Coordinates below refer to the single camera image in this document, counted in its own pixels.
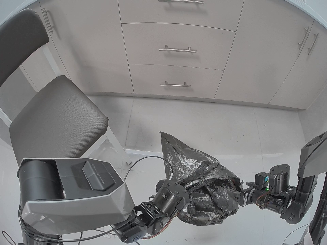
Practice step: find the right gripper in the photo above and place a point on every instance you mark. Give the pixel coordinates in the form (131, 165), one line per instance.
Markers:
(251, 196)

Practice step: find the black plastic bag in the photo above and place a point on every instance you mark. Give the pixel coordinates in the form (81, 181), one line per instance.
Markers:
(204, 177)

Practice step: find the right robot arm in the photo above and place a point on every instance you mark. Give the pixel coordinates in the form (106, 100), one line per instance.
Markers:
(306, 162)

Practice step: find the beige cabinet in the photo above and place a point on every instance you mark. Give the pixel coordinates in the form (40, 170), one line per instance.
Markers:
(178, 24)

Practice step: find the grey padded chair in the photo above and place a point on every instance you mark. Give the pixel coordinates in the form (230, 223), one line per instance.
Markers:
(58, 119)

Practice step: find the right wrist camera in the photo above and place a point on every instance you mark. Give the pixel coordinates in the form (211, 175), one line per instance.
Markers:
(261, 180)

